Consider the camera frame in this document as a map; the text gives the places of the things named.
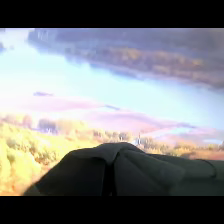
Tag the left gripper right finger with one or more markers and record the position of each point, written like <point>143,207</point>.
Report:
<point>143,176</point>

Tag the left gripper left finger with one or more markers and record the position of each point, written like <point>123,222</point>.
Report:
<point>76,176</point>

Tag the black garment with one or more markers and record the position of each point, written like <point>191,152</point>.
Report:
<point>200,173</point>

